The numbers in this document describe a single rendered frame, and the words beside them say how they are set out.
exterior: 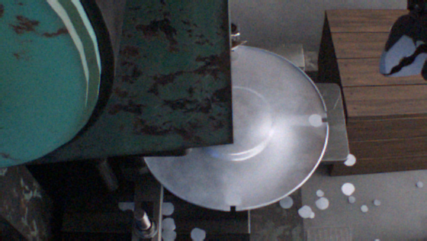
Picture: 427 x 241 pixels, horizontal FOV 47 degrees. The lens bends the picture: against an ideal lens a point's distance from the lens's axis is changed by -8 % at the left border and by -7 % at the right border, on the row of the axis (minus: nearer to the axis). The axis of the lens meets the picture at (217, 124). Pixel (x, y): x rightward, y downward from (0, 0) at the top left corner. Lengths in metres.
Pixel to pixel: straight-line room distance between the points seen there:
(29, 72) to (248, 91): 0.65
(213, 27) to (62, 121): 0.15
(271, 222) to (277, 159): 0.14
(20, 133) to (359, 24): 1.37
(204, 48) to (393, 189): 1.36
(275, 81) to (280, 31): 1.12
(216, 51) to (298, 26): 1.63
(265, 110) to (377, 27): 0.81
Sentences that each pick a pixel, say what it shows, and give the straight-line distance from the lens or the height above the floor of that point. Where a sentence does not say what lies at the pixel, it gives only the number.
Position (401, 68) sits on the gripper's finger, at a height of 0.95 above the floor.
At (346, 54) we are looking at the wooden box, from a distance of 1.45.
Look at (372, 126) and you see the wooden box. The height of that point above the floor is 0.30.
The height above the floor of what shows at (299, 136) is 0.78.
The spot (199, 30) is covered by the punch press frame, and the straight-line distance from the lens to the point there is 0.33.
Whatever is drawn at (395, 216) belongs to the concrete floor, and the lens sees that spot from 1.62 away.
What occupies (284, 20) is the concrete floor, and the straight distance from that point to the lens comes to 1.99.
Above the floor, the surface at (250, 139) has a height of 0.79.
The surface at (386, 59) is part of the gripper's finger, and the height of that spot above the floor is 0.96.
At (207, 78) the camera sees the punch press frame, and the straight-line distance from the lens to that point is 0.37.
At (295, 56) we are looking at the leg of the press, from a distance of 1.05.
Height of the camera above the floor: 1.45
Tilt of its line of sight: 58 degrees down
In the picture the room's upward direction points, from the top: 5 degrees counter-clockwise
